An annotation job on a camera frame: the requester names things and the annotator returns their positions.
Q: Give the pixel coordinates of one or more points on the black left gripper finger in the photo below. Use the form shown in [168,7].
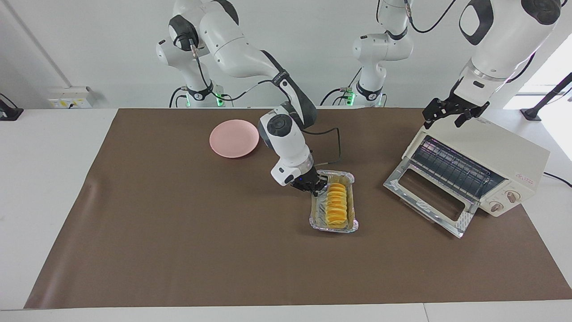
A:
[430,121]
[463,120]

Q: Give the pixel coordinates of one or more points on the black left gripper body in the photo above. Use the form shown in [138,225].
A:
[451,107]

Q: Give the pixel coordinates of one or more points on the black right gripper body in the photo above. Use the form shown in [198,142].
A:
[306,182]

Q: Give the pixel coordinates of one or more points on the yellow sliced bread loaf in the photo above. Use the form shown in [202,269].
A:
[337,205]

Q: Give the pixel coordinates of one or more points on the aluminium foil tray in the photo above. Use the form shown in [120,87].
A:
[318,219]

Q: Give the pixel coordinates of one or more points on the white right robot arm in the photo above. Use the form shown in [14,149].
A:
[241,53]

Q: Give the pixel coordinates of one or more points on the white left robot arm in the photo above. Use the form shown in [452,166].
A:
[505,40]

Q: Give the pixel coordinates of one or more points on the metal oven rack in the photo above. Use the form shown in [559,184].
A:
[456,167]

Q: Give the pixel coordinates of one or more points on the cream toaster oven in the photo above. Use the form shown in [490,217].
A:
[505,152]

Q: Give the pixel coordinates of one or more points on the glass oven door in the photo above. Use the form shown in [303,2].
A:
[402,190]

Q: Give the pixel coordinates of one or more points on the cream oven knob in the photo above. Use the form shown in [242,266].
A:
[496,206]
[513,197]

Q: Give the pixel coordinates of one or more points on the pink round plate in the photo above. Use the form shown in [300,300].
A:
[234,138]

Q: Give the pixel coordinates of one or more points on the brown table mat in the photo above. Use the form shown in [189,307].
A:
[178,250]

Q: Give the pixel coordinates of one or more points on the black camera stand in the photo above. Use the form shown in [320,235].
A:
[547,96]

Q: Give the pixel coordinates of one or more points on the white wall power socket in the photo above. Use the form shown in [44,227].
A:
[71,98]

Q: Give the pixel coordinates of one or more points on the black clamp mount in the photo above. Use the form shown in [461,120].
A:
[9,112]

